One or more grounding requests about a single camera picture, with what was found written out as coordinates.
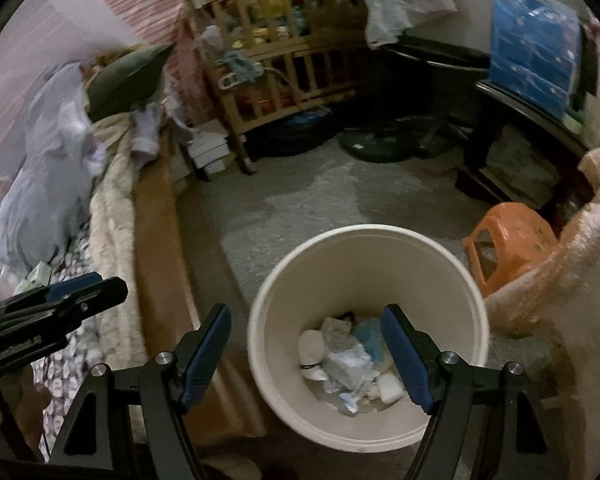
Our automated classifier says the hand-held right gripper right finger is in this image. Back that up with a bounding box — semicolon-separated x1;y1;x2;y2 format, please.
380;302;565;480

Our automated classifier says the white plastic bag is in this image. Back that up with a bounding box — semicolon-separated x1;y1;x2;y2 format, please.
330;0;459;49

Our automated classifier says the grey plastic wrap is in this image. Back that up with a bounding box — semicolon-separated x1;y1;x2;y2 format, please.
322;317;357;352

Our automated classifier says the blue wrapped tissue pack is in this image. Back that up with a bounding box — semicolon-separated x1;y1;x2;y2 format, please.
488;0;584;122

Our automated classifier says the pile of colourful toys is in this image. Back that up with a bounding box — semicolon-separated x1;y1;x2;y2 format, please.
227;0;333;47

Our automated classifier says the person's left hand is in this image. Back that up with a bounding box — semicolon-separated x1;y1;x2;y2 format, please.
0;377;54;453

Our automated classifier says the pale green box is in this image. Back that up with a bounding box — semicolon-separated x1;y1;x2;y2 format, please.
561;91;600;147

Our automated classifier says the white garment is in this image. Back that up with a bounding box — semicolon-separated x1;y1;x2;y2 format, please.
129;104;164;157

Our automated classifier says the white round wad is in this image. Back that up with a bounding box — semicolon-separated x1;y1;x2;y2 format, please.
298;329;327;367

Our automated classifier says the pink fleece blanket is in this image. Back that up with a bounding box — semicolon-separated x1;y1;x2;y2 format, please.
484;142;600;480

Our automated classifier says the white board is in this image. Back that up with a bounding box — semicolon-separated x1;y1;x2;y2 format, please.
409;0;497;57

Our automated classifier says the white foam block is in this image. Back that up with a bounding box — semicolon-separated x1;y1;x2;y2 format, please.
377;375;407;404

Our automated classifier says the wooden crib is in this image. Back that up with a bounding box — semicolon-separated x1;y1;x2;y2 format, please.
180;0;377;176

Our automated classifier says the brown bed frame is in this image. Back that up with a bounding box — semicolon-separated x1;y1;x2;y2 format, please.
131;130;283;442

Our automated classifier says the teal cloth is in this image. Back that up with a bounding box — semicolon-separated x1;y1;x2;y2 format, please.
217;50;262;87

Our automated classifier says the beige fleece blanket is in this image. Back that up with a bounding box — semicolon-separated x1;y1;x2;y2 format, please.
87;110;152;363

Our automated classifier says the white bucket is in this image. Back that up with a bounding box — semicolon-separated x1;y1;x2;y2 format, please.
247;224;491;454

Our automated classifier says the orange plastic stool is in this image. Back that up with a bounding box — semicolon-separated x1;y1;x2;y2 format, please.
462;202;559;299

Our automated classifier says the green pillow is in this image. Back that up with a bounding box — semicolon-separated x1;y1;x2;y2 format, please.
86;42;177;124

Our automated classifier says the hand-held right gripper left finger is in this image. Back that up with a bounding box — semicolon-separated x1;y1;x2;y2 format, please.
47;302;233;480

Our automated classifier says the dark wooden table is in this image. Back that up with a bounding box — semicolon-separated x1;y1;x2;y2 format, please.
455;79;600;233

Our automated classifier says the silver foil wrapper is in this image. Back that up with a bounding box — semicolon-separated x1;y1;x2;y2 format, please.
316;344;382;415

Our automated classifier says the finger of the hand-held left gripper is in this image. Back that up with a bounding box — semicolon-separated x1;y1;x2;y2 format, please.
0;272;106;319
10;277;130;335

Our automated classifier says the pile of white boxes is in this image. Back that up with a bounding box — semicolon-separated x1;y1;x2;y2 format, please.
179;120;232;182

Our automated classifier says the round dark fan base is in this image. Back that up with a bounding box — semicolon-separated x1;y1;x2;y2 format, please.
341;115;462;164

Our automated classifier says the black tire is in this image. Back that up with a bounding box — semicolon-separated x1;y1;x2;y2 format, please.
252;107;339;159

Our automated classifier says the printed blanket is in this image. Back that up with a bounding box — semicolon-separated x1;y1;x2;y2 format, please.
27;230;148;458

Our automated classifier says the grey duvet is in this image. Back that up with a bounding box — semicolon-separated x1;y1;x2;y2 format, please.
0;62;109;281

